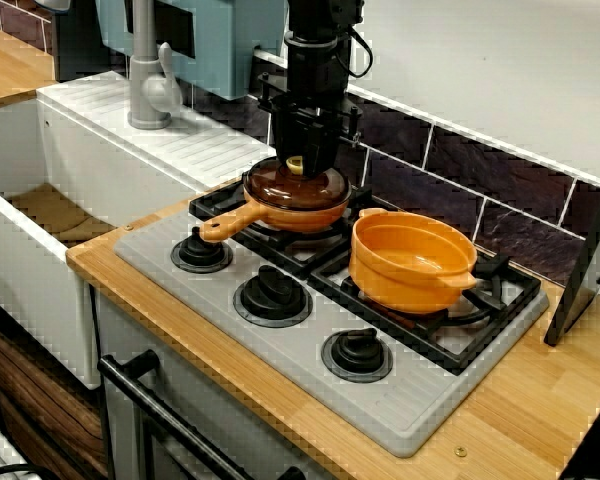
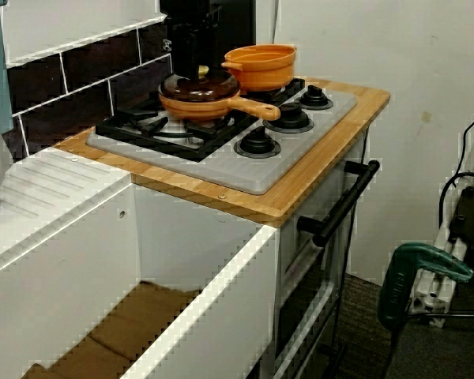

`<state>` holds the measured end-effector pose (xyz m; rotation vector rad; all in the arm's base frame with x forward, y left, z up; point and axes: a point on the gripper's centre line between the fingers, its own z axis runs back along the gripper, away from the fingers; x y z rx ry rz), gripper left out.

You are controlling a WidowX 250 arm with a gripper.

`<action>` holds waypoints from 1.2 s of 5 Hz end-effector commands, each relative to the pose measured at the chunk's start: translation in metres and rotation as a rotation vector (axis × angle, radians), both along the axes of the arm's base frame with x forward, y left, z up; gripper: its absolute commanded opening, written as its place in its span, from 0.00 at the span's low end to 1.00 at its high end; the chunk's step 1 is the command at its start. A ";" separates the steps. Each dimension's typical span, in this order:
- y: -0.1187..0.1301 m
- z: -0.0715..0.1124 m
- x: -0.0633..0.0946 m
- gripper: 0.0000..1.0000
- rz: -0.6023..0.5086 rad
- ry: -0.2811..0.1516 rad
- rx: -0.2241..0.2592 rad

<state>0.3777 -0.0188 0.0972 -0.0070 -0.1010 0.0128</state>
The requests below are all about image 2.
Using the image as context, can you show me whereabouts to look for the black stove knob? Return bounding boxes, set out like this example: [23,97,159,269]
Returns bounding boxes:
[295,85,334,111]
[234,126,282,159]
[263,103,315,133]

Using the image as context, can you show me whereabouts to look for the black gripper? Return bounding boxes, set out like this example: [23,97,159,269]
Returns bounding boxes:
[162,0,224,81]

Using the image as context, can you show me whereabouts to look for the dark tile backsplash panel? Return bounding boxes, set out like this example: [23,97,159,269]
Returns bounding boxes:
[6,3,213,157]

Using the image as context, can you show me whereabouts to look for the dark upright pillar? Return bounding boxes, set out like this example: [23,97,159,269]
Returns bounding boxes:
[220,0,258,51]

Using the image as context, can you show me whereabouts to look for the aluminium frame rails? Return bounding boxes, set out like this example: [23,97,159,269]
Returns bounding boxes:
[408,118,474,328]

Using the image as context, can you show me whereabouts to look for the orange toy cooking pot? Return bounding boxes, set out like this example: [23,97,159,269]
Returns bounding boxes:
[220,43,298,92]

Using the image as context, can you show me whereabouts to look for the black oven door handle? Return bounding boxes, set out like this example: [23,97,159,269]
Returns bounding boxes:
[297,159,381,246]

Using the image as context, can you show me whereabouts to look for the black burner grate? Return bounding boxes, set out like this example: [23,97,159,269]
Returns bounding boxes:
[96,77,306,163]

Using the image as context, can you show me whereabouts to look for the orange toy frying pan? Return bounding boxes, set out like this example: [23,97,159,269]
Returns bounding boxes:
[157,92,281,122]

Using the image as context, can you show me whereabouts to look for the green power tool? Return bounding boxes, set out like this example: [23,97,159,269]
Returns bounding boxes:
[377,242,474,331]

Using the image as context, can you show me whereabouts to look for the brown transparent lid yellow knob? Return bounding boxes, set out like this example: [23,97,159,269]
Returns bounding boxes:
[157,65,241,104]

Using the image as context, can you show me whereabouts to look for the grey toy stove plate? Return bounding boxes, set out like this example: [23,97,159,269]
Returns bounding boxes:
[85,84,359,195]

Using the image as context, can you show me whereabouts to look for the white toy oven door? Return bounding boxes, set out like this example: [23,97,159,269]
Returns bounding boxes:
[274,129,371,379]

